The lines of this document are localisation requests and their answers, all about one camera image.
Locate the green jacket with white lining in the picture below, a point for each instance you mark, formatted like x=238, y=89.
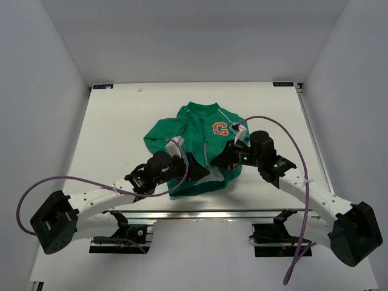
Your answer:
x=205, y=130

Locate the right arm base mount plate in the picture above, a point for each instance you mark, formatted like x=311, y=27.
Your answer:
x=269, y=235

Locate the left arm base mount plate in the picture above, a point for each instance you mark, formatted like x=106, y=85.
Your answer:
x=130, y=236

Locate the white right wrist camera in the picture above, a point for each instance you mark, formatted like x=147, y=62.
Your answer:
x=241, y=133

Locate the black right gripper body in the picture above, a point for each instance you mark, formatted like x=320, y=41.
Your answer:
x=241, y=156

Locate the blue label sticker left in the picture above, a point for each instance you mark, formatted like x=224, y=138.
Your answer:
x=102, y=86

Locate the blue label sticker right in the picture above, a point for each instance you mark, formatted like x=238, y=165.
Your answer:
x=282, y=84

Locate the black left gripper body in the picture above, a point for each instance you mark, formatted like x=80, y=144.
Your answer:
x=177, y=171

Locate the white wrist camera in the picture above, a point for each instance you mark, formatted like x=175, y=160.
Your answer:
x=174, y=146
x=241, y=133

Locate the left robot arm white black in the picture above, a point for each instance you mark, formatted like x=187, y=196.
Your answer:
x=63, y=218

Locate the aluminium table front rail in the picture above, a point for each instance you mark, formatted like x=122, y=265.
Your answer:
x=207, y=214

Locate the blue label sticker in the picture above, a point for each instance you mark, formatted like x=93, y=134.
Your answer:
x=102, y=86
x=282, y=84

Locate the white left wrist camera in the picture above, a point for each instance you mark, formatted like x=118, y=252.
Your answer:
x=174, y=146

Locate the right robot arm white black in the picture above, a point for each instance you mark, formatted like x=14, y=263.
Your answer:
x=349, y=230

